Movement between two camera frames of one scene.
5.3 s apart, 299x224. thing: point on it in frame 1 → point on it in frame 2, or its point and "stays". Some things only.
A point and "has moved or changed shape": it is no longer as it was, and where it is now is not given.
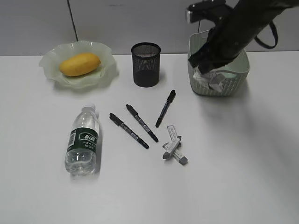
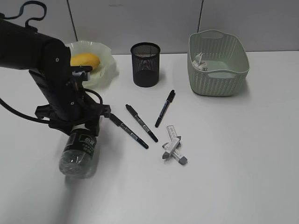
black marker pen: x=119 y=123 stays
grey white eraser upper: x=169 y=147 stays
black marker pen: x=169 y=101 stays
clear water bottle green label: x=81 y=158 has moved or changed shape
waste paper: x=215 y=80 has moved or changed shape
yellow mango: x=80 y=64 stays
